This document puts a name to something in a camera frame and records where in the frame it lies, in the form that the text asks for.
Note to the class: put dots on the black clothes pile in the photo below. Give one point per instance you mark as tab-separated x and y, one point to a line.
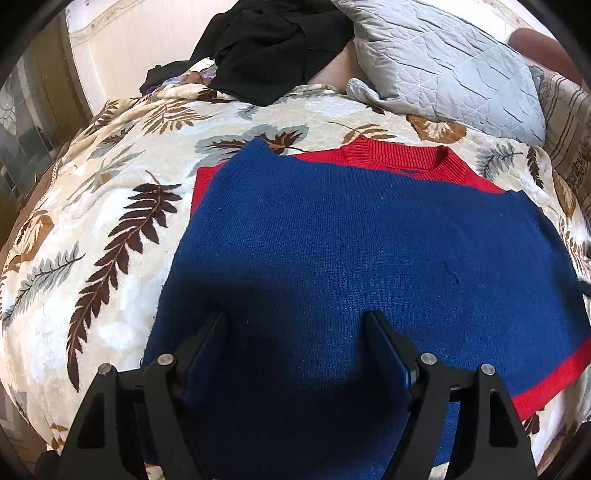
268	50

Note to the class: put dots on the glass panel door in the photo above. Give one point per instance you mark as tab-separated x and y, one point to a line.
23	138

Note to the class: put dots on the grey quilted pillow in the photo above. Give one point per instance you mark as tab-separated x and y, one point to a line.
443	60

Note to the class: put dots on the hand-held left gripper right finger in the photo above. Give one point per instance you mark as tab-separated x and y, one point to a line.
385	341

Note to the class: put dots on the purple cloth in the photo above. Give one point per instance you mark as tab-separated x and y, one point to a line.
203	78

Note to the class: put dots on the brown striped cushion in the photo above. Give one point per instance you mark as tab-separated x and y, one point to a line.
570	120

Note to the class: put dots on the pink pillow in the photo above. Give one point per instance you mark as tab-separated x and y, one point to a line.
337	74

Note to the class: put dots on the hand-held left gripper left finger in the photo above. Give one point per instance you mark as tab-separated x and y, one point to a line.
207	341

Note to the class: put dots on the red and blue knit sweater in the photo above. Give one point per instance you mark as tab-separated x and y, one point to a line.
346	240

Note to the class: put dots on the brown padded headboard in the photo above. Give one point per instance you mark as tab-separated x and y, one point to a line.
540	50

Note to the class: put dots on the leaf print blanket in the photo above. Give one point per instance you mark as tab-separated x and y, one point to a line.
101	194

